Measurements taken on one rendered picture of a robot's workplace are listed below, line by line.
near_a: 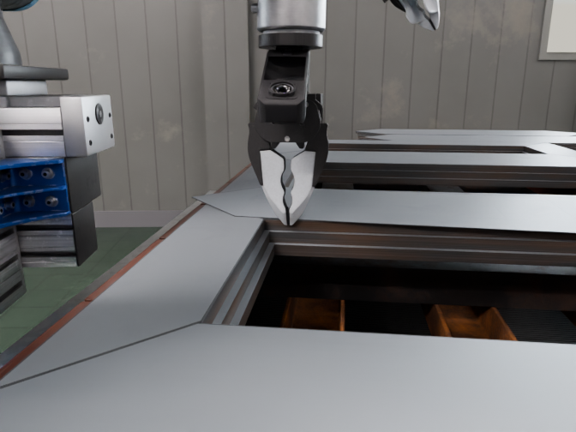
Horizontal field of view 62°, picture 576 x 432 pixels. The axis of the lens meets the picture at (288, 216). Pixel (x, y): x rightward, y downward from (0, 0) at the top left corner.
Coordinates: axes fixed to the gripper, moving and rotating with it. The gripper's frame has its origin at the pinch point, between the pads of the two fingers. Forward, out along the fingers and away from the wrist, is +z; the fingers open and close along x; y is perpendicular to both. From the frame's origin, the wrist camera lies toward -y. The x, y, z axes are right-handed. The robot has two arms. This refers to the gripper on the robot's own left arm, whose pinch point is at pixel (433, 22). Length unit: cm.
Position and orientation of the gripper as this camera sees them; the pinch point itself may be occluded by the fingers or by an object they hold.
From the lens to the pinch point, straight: 105.3
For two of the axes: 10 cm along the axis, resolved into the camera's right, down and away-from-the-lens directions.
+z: 5.8, 7.7, 2.5
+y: -4.2, 5.6, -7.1
